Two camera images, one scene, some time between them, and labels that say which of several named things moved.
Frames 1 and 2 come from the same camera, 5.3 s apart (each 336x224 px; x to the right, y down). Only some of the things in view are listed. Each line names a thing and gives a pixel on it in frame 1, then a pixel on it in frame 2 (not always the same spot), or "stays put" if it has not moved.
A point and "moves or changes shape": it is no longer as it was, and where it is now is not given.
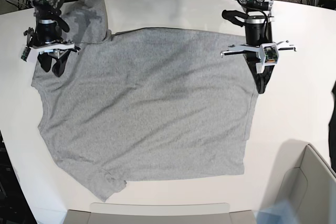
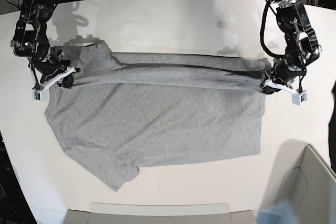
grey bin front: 163,213 stays put
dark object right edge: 332,129 stays put
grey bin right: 311,190 stays put
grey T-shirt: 145,103 moves or changes shape
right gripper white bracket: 268,54 to 269,90
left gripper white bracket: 45,60 to 43,89
